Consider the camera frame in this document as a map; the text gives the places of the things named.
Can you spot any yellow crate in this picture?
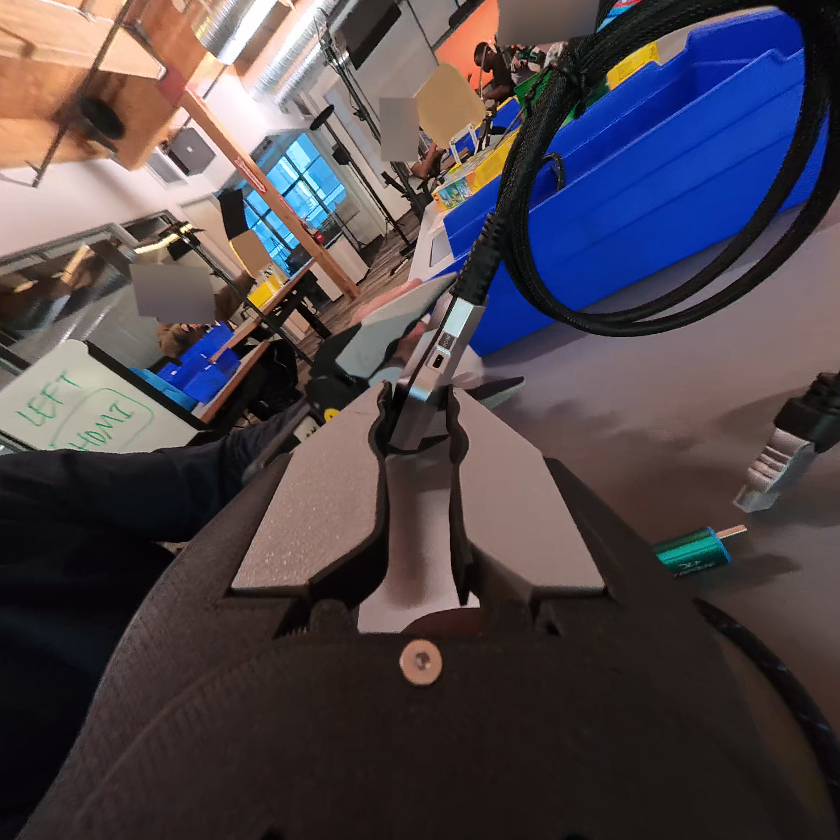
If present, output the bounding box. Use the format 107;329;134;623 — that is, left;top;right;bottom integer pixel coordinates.
248;272;291;311

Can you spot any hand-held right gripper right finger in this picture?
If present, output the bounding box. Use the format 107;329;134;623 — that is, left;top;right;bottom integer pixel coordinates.
448;387;606;608

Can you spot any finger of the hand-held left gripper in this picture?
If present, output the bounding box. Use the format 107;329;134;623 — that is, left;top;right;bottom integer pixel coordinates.
333;274;458;389
469;376;526;409

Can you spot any black spotlight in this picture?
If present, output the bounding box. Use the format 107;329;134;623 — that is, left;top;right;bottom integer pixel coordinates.
74;96;127;143

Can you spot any dark wall speaker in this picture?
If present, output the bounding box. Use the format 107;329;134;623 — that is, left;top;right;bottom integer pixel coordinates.
166;126;219;176

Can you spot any white cabinet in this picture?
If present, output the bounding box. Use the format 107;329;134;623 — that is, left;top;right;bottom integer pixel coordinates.
308;236;370;299

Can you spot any blue storage bin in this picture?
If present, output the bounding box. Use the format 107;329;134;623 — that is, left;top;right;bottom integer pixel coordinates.
176;323;236;368
157;357;244;404

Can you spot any silver hub with black cable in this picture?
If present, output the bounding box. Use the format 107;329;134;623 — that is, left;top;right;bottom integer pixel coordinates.
387;0;840;514

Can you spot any large window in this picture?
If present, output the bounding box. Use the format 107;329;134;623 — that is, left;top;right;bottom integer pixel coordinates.
245;133;350;258

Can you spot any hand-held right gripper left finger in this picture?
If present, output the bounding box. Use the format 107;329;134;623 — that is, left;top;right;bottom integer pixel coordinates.
231;382;391;608

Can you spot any white sign board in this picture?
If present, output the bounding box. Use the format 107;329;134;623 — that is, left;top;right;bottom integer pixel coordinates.
0;338;212;455

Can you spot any wooden post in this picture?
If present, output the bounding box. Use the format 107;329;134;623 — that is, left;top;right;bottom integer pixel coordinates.
177;85;363;301

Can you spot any yellow toy box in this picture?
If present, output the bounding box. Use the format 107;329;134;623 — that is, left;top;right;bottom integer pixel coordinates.
433;128;521;212

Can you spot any silver air duct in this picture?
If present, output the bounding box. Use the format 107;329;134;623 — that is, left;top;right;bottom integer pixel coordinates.
197;0;343;114

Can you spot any white wipes canister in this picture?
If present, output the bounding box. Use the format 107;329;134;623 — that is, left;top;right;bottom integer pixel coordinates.
605;29;693;91

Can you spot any orange wall screen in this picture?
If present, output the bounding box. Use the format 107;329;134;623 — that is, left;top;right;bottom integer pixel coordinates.
433;0;501;68

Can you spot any braided cable with green plugs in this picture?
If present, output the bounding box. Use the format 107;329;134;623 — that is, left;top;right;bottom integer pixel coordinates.
653;524;840;805

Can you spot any blue plastic bin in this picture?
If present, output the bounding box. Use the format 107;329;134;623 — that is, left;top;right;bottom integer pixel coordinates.
443;10;831;358

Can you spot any black monitor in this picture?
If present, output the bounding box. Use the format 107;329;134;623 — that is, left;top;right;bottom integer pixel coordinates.
340;0;404;71

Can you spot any person's left hand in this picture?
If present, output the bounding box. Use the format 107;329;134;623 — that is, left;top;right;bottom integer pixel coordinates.
357;292;434;365

